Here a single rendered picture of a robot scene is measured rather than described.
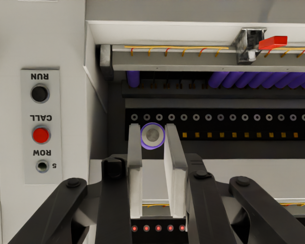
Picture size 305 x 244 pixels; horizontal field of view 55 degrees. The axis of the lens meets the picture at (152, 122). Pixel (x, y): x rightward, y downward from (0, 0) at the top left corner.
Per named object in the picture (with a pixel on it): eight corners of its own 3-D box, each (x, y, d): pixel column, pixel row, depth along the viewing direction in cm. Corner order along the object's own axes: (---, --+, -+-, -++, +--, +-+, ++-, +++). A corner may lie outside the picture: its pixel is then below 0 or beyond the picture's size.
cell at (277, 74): (260, 77, 46) (279, 59, 39) (271, 77, 46) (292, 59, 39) (261, 88, 45) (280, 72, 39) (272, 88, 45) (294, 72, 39)
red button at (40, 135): (32, 128, 30) (32, 143, 31) (47, 128, 30) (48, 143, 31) (35, 126, 31) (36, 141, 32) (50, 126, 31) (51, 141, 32)
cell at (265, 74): (247, 77, 46) (264, 59, 39) (258, 77, 46) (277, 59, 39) (248, 88, 45) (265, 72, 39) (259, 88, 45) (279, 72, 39)
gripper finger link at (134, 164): (142, 219, 15) (127, 220, 15) (140, 161, 22) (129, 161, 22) (142, 166, 14) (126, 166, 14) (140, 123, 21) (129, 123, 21)
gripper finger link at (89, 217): (127, 228, 13) (59, 230, 13) (129, 175, 18) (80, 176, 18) (127, 199, 13) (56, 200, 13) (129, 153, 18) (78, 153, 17)
